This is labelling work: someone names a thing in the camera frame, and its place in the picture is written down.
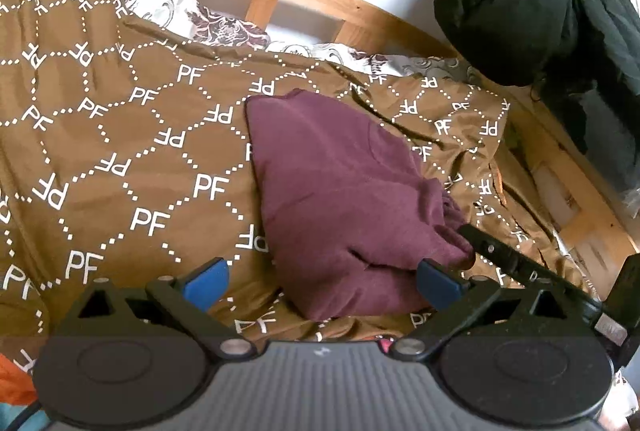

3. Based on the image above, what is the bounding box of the orange and blue cloth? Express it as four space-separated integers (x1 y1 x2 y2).
0 351 40 412

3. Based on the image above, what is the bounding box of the maroon long-sleeve shirt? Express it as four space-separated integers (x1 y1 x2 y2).
244 90 477 323

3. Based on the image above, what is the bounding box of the black cable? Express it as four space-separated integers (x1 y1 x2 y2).
9 398 47 431

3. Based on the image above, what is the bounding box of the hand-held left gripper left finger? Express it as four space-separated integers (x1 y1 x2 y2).
66 257 257 359

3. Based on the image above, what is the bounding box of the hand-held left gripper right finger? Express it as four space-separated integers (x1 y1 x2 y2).
390 258 583 359

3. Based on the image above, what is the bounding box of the brown printed blanket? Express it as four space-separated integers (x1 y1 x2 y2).
0 0 591 387

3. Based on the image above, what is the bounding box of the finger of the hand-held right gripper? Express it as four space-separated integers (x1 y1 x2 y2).
458 224 604 320

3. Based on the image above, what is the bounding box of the floral bed sheet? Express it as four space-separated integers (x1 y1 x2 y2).
92 0 481 83

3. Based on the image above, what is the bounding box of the black padded jacket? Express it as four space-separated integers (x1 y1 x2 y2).
433 0 640 194

